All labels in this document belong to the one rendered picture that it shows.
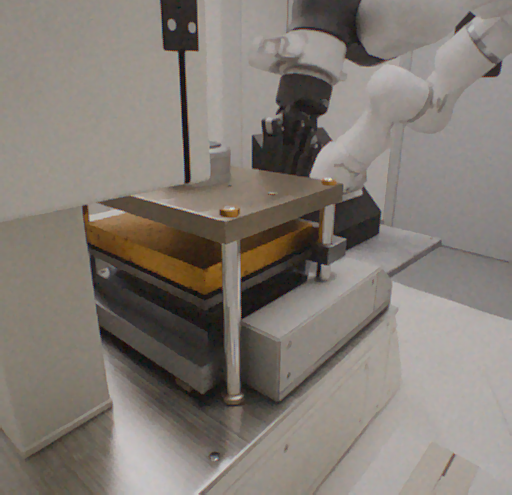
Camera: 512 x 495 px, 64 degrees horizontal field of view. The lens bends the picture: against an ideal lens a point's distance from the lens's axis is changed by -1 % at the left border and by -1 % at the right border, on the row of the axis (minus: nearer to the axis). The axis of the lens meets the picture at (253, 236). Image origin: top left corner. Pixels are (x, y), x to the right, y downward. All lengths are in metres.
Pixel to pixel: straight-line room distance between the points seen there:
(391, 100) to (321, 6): 0.50
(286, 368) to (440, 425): 0.35
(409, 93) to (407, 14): 0.52
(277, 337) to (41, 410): 0.20
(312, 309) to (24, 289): 0.25
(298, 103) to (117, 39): 0.40
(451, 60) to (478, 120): 2.44
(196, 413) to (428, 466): 0.25
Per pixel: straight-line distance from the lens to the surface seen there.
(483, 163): 3.50
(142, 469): 0.37
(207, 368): 0.39
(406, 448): 0.52
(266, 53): 0.59
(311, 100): 0.58
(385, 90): 1.06
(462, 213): 3.60
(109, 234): 0.47
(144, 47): 0.22
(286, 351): 0.38
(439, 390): 0.76
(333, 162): 1.21
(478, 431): 0.71
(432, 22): 0.58
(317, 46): 0.59
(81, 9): 0.21
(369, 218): 1.34
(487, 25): 1.06
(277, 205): 0.36
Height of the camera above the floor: 1.20
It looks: 20 degrees down
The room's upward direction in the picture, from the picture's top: straight up
